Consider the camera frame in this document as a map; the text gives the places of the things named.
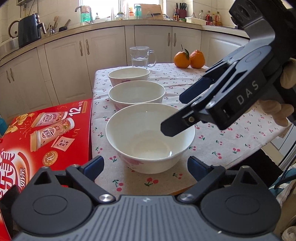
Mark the glass jar with lid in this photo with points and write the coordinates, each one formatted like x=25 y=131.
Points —
x=120 y=16

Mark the person's right hand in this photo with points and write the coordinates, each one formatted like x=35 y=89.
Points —
x=277 y=111

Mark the black air fryer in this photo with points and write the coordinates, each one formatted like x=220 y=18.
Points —
x=29 y=32

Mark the green dish soap bottle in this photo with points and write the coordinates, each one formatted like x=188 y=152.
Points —
x=85 y=17

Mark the cream cloth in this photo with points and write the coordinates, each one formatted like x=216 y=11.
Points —
x=286 y=201

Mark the cherry print tablecloth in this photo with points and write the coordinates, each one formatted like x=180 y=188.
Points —
x=208 y=148

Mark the white rectangular tray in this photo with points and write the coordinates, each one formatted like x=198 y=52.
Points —
x=195 y=20

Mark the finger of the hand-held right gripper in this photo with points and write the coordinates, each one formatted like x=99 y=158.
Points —
x=175 y=125
x=192 y=92

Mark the cooking oil bottle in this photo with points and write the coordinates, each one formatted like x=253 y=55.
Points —
x=218 y=20

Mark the dark soy sauce bottle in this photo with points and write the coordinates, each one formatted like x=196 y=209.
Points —
x=176 y=16

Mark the pink rag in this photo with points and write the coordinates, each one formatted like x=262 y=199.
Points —
x=86 y=8

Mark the bumpy orange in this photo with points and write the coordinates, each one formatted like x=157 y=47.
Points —
x=197 y=60

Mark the red label sauce bottle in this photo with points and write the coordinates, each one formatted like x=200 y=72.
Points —
x=208 y=19

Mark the glass mug with water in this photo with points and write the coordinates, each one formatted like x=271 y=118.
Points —
x=138 y=61

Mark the kitchen window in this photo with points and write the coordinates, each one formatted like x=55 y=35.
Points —
x=104 y=7

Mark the teal thermos flask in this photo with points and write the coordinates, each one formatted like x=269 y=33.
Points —
x=1 y=126

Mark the metal sink faucet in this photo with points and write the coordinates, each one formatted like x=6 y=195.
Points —
x=75 y=9

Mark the small clear bottle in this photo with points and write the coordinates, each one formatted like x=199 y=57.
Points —
x=193 y=15

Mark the teal water bottle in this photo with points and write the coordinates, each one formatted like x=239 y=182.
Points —
x=137 y=12

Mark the dark red knife block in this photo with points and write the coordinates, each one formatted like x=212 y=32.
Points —
x=182 y=14

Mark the tall clear bottle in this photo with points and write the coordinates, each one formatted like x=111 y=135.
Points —
x=202 y=15

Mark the small black pot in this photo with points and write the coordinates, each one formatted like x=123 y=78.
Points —
x=63 y=29

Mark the utensil holder with utensils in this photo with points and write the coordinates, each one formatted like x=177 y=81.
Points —
x=52 y=29

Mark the white floral bowl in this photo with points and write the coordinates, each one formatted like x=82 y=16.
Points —
x=136 y=92
x=138 y=139
x=127 y=73

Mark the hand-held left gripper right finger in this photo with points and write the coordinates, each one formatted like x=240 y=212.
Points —
x=197 y=168

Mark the red printed carton box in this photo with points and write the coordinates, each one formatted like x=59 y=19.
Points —
x=46 y=139

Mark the wooden cutting board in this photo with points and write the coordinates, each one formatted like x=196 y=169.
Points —
x=150 y=9

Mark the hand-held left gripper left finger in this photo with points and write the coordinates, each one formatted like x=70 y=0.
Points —
x=93 y=167

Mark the orange with leaf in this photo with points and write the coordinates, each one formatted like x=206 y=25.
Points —
x=181 y=60

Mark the white rice cooker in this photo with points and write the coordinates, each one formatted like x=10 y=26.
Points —
x=9 y=45

